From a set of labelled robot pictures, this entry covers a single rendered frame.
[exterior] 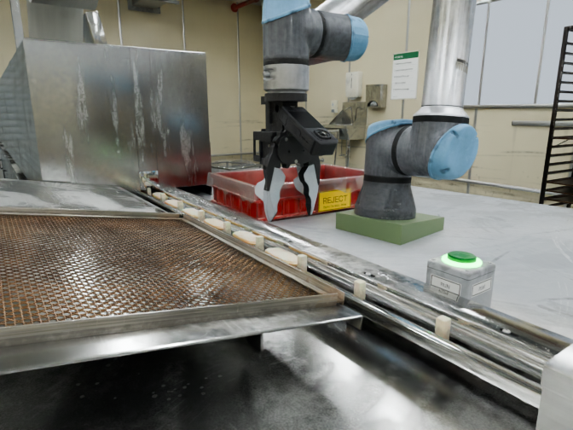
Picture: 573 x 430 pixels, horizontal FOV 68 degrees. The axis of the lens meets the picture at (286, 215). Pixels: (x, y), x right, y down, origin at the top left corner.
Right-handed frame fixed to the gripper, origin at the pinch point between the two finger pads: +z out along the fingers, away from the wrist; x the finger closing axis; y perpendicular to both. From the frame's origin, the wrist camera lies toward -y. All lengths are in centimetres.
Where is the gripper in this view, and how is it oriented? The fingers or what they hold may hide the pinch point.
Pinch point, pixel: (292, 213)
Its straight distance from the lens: 73.1
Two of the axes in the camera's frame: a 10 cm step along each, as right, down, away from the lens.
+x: -8.2, 1.3, -5.6
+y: -5.7, -1.9, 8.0
